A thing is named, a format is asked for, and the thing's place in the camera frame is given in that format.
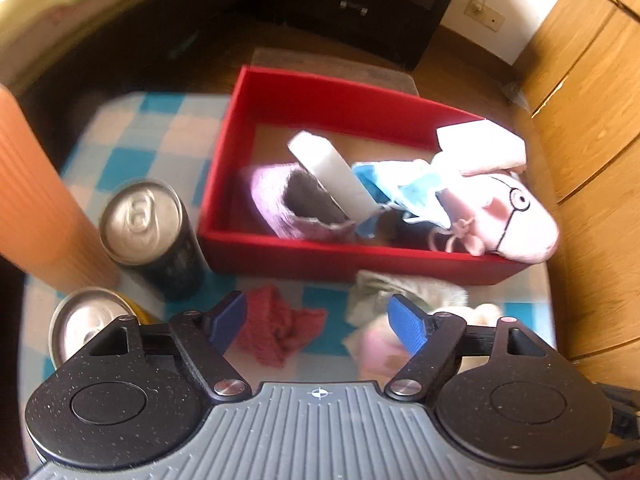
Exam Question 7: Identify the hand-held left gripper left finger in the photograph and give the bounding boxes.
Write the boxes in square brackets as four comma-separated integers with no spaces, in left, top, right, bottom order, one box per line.
[82,291,253,404]

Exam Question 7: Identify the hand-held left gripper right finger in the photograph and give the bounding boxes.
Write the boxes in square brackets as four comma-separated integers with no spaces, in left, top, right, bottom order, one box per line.
[385,294,558,403]

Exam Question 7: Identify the red knitted cloth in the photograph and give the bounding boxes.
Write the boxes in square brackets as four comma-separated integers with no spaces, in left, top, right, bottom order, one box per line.
[232,285,329,372]

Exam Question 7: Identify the grey green cloth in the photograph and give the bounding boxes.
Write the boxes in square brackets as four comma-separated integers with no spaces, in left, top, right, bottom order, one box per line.
[345,270,469,329]

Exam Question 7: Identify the red cardboard box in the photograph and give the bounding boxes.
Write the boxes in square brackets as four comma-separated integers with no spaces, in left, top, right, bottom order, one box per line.
[197,65,538,287]

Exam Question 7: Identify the purple knitted sock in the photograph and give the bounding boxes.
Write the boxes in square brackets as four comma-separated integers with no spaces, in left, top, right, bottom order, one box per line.
[240,162,357,244]

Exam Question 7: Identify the blue white cloth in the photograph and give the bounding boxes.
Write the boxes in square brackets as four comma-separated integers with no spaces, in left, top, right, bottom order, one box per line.
[350,159,451,239]

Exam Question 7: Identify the pink plush toy with glasses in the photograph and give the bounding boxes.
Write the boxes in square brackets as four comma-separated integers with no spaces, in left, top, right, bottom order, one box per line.
[427,152,560,264]

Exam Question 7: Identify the white foam slab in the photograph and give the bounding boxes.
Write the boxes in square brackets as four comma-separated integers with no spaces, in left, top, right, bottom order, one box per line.
[287,130,379,224]

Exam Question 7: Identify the cream sponge block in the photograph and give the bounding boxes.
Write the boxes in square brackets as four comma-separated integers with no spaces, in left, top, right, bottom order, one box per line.
[436,119,527,176]

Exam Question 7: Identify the black drink can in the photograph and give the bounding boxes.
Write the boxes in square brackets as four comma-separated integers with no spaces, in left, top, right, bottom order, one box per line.
[99,179,210,302]

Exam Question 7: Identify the aluminium drink can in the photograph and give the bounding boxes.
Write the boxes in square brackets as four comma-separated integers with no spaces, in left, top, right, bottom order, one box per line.
[50,286,166,372]

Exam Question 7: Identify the blue white checkered tablecloth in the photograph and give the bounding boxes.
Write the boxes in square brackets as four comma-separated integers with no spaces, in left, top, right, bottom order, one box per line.
[20,91,556,466]

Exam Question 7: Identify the orange ribbed cup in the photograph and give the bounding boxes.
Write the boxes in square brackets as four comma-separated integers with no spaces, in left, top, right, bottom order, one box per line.
[0,84,121,295]

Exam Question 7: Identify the clear plastic scrap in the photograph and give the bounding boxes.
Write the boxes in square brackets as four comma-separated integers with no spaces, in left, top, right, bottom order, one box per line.
[502,80,531,109]

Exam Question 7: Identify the dark wooden bed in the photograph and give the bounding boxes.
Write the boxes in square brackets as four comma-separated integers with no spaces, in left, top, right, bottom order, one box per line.
[15,0,281,111]

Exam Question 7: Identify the wooden wardrobe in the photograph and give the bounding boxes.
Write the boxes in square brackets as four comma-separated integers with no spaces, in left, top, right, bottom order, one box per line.
[510,0,640,363]

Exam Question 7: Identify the dark wooden nightstand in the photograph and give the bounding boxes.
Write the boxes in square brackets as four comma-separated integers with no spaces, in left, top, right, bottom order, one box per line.
[260,0,472,72]

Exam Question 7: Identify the floral quilt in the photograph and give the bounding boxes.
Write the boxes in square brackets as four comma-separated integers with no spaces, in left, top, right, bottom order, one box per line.
[0,0,151,56]

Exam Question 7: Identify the wall power socket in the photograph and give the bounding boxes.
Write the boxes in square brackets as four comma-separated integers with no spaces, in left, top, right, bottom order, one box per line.
[464,0,506,31]

